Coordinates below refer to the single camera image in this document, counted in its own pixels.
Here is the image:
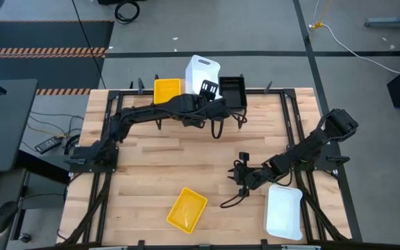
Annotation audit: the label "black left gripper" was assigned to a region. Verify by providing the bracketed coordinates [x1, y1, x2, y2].
[199, 79, 229, 122]

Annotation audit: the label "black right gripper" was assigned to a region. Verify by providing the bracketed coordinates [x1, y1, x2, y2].
[236, 151, 269, 199]

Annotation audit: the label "white plastic basket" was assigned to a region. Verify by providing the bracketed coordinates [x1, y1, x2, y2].
[185, 54, 222, 101]
[262, 184, 304, 241]

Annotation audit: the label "black slotted plastic basket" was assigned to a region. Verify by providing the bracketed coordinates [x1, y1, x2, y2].
[218, 76, 249, 109]
[219, 103, 248, 112]

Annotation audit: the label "yellow slotted plastic basket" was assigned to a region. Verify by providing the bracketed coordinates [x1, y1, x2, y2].
[153, 78, 182, 106]
[166, 187, 209, 235]

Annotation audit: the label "black equipment box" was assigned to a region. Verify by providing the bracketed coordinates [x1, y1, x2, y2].
[97, 0, 145, 5]

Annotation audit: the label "black orange hazard strip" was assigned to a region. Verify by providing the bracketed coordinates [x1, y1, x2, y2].
[35, 87, 92, 96]

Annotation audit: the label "black hazard striped mat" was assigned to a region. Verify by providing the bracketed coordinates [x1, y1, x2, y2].
[0, 19, 115, 59]

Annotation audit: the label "black power brick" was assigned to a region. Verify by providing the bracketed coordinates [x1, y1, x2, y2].
[34, 135, 63, 155]

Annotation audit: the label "grey metal table foot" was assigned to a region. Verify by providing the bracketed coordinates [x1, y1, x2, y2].
[364, 0, 400, 28]

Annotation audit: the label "dark grey desk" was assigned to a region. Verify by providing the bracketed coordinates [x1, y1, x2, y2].
[0, 78, 38, 174]

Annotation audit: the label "black computer mouse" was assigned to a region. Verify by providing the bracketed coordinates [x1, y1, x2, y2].
[0, 200, 19, 235]

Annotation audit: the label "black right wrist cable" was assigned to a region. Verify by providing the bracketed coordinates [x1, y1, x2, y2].
[219, 192, 248, 210]

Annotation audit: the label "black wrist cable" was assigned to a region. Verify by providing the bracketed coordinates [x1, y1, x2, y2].
[219, 192, 248, 210]
[209, 103, 249, 140]

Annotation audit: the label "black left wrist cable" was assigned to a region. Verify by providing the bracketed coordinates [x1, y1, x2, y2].
[209, 103, 249, 140]

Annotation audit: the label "black aluminium table frame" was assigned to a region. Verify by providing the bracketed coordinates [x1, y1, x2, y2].
[60, 88, 353, 250]

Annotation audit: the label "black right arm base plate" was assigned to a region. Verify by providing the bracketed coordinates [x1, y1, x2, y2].
[312, 142, 351, 172]

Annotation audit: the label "silver edge bracket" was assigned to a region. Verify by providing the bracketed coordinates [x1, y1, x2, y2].
[88, 245, 128, 250]
[281, 244, 322, 250]

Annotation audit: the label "coiled black cable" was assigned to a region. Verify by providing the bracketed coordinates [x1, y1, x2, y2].
[114, 1, 141, 25]

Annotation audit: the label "long black floor cable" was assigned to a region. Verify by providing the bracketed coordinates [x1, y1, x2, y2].
[71, 0, 107, 90]

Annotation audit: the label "thin yellow cable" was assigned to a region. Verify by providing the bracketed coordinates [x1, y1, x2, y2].
[319, 0, 335, 24]

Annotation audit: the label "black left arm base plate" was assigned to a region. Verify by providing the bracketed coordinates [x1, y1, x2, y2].
[68, 145, 119, 174]

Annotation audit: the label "white floor cable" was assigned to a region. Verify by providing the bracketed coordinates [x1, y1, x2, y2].
[309, 22, 400, 74]

